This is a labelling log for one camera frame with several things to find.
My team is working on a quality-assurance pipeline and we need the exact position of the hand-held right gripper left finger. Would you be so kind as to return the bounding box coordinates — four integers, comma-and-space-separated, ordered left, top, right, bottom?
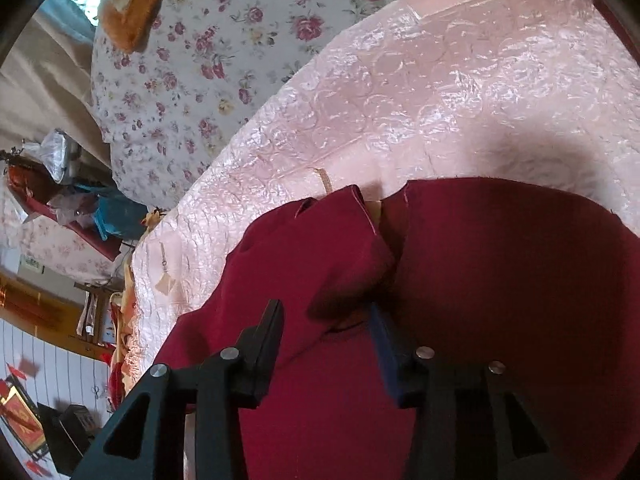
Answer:
72, 299, 286, 480

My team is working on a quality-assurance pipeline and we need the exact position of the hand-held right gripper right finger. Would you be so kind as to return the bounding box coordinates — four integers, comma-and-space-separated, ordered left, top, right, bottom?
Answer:
367, 302, 571, 480

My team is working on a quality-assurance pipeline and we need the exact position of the dark red garment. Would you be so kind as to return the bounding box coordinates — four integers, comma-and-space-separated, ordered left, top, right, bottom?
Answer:
150, 176, 640, 480

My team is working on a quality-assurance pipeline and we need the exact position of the orange floral blanket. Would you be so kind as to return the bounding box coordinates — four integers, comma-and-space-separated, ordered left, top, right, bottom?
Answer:
105, 260, 151, 413

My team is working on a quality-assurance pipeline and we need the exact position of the wooden stool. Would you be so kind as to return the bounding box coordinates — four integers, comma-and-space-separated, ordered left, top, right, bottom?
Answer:
75, 280, 118, 346

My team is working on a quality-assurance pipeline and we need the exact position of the blue bag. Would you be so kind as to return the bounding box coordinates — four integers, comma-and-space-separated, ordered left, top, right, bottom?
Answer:
75, 182, 151, 241

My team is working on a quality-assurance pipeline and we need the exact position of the black box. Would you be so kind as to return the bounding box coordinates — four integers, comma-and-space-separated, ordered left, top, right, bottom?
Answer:
37, 402, 101, 476

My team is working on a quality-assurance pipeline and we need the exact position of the pale floral cloth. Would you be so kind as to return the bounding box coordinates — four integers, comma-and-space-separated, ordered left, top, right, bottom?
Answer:
0, 187, 118, 283

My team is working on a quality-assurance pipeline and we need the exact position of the pink quilted bedspread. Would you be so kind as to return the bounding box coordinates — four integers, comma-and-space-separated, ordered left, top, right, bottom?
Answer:
127, 0, 640, 376

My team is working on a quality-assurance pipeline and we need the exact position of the red and gold box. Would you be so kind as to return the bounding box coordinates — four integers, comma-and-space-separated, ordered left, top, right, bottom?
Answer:
0, 375, 51, 461

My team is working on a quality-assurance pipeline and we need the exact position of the red wooden table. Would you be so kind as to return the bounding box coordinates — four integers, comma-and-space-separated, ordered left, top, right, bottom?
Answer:
5, 160, 123, 261

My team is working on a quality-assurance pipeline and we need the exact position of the clear plastic bag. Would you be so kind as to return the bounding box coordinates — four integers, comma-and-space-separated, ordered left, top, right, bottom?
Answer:
22, 129, 83, 185

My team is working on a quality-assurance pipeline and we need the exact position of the floral rose quilt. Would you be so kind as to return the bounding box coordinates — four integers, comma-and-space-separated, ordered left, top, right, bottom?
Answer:
90, 0, 441, 208

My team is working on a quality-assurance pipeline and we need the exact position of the beige curtain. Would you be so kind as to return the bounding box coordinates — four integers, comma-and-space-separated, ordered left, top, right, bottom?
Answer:
0, 7, 113, 171

